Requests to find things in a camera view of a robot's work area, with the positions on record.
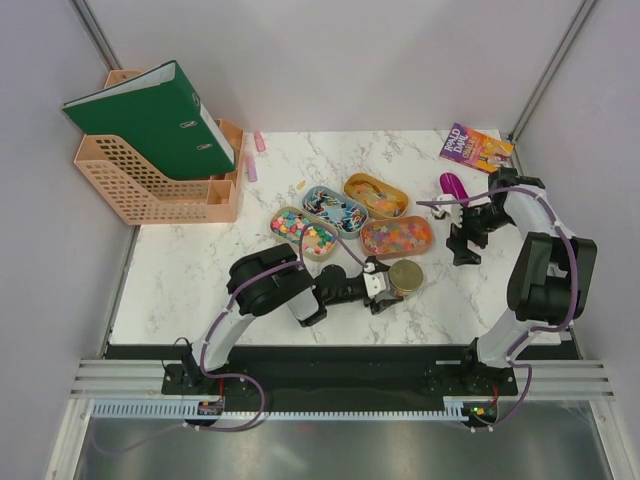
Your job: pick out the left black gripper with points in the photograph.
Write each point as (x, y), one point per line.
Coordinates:
(376, 308)

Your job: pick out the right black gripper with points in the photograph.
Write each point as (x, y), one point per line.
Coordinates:
(458, 241)

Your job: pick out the clear glass jar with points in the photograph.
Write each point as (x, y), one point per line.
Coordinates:
(404, 289)

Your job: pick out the gold jar lid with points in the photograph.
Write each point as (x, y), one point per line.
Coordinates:
(406, 270)

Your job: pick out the magenta plastic scoop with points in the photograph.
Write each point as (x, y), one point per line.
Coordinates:
(451, 184)

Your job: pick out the pink gummy star tray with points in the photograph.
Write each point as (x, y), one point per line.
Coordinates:
(396, 237)

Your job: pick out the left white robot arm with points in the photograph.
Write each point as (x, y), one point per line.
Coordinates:
(263, 282)

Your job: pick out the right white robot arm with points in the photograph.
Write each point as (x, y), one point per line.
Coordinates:
(551, 277)

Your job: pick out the Roald Dahl paperback book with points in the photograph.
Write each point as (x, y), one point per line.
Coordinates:
(471, 148)

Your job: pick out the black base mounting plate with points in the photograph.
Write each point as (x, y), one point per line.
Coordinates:
(323, 379)

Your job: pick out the blue lollipop tray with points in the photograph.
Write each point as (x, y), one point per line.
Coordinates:
(346, 215)

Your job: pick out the yellow candy tray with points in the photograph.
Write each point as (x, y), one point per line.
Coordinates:
(382, 200)

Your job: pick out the beige candy tray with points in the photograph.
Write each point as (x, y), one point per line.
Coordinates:
(300, 229)

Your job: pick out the pink highlighter marker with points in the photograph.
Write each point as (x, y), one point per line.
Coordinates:
(259, 142)
(251, 168)

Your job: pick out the peach desk organizer box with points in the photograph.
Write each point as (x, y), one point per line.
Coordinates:
(225, 192)

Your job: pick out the peach mesh file basket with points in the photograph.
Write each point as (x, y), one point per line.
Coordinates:
(135, 188)

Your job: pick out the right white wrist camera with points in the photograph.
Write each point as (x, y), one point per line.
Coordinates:
(447, 207)

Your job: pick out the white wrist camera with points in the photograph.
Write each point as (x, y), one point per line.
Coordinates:
(447, 207)
(376, 278)

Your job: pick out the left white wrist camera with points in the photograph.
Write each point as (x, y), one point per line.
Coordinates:
(376, 278)

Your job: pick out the green ring binder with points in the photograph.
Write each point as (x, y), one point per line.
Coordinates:
(160, 114)

